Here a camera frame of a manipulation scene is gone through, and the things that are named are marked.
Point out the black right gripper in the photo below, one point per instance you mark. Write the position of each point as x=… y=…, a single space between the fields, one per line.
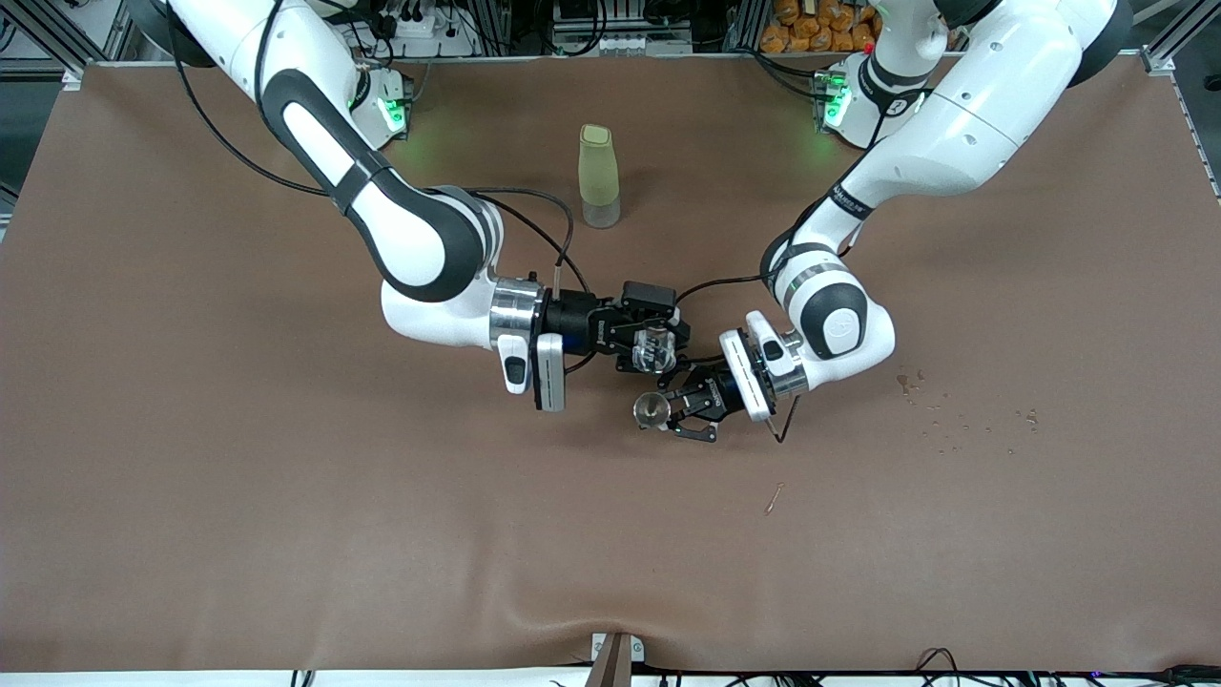
x=571 y=320

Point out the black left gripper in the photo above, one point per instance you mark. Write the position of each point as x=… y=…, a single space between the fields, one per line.
x=722 y=388

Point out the clear glass measuring cup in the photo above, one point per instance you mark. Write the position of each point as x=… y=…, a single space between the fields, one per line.
x=656 y=348

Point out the steel hourglass jigger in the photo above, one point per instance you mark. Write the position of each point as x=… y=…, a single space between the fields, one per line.
x=651 y=410

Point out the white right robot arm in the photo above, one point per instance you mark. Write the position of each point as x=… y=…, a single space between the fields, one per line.
x=420 y=239

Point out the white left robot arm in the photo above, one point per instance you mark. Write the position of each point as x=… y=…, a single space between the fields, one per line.
x=973 y=114

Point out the small brown twig scrap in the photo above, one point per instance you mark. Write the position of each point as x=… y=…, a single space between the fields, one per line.
x=774 y=498

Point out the brown table mat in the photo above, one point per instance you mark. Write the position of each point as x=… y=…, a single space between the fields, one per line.
x=610 y=525

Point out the yellow-green frosted bottle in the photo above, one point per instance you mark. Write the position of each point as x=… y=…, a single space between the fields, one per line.
x=599 y=172

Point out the spilled liquid droplets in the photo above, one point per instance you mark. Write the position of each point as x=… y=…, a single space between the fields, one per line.
x=908 y=384

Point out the white long socket strip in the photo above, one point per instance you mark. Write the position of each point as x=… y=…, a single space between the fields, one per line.
x=620 y=45

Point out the orange packets pile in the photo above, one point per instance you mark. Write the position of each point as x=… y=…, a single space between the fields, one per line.
x=811 y=29

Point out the white power strip with plugs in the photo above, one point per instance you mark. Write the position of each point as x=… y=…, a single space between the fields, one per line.
x=420 y=27

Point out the wooden clamp bracket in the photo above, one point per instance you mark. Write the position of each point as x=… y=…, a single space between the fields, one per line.
x=612 y=658

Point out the aluminium frame profile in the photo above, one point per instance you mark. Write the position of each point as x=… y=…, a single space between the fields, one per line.
x=1178 y=38
x=86 y=33

